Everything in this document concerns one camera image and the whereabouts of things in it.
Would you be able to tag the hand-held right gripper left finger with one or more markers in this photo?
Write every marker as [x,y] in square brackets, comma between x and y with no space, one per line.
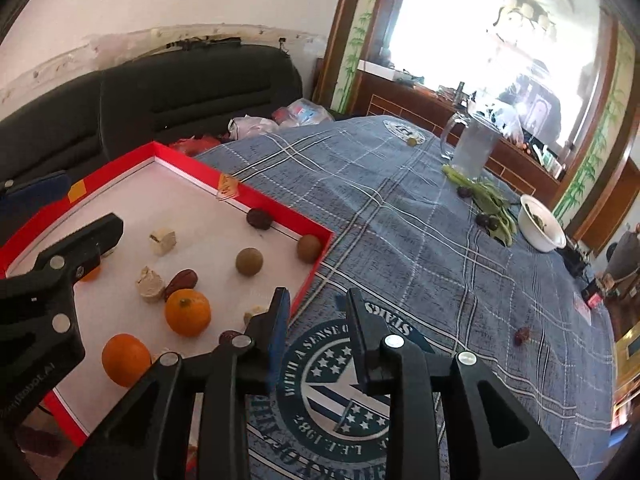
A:
[280,340]

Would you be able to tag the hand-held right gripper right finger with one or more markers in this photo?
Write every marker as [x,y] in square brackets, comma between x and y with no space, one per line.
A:
[356,345]

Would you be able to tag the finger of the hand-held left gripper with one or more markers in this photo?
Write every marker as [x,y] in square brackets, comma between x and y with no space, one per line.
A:
[35,191]
[95,240]

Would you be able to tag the orange mandarin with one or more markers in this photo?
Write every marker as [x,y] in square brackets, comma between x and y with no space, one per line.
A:
[187,312]
[90,274]
[125,360]

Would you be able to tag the pale sugarcane chunk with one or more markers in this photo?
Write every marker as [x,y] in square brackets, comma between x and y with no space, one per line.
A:
[252,316]
[162,241]
[150,285]

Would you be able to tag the dark red date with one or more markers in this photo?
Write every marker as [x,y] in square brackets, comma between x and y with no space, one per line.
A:
[182,280]
[522,336]
[230,336]
[258,218]

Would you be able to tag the brown longan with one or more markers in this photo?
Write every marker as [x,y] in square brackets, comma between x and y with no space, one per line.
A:
[248,261]
[309,248]

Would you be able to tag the red rimmed cardboard tray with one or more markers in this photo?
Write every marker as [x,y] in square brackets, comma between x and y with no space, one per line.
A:
[200,210]

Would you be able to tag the blue plaid tablecloth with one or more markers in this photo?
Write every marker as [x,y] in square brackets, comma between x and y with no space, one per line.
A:
[400,260]

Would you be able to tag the black sofa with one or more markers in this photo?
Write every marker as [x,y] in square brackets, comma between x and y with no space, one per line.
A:
[175,90]

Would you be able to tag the dark plum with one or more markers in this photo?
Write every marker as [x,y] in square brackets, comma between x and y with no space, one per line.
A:
[465,191]
[487,221]

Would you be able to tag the white plastic bag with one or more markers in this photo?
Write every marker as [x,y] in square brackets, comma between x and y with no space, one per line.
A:
[250,126]

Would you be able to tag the pile of green bean pods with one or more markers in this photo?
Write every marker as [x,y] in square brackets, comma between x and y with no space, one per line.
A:
[492,205]

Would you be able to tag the small green fruit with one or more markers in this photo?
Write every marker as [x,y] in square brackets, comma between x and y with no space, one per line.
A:
[412,141]

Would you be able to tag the white bowl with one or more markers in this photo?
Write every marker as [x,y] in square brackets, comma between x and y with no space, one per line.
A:
[542,225]

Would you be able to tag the glass pitcher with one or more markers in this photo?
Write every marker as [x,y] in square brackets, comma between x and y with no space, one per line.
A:
[472,150]

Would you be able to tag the pink and white card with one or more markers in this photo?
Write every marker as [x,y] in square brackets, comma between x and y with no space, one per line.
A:
[581,306]

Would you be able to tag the red and blue plastic bag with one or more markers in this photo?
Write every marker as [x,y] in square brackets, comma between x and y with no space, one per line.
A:
[302,110]

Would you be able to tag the black box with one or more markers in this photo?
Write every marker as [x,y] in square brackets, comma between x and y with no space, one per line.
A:
[575,260]

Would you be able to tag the small dark jar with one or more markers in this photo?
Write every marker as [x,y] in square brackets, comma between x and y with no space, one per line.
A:
[595,297]

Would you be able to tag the wooden cabinet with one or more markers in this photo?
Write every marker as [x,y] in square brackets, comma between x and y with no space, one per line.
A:
[400,105]

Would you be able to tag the white box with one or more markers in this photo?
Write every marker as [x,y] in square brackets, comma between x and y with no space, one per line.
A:
[380,68]

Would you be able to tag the ceiling chandelier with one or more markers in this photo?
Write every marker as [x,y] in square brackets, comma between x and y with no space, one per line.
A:
[525,0]

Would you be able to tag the wooden archway frame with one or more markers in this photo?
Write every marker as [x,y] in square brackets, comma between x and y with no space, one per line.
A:
[360,35]

